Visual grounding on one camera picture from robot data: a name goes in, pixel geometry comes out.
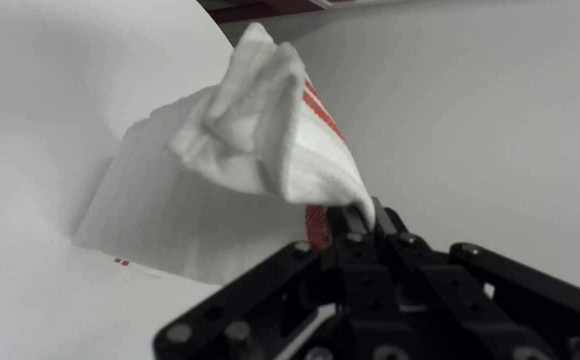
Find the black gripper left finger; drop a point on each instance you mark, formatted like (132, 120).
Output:
(258, 314)

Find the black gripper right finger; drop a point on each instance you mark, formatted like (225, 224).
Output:
(488, 307)

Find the red and white striped cloth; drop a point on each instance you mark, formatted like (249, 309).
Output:
(214, 182)

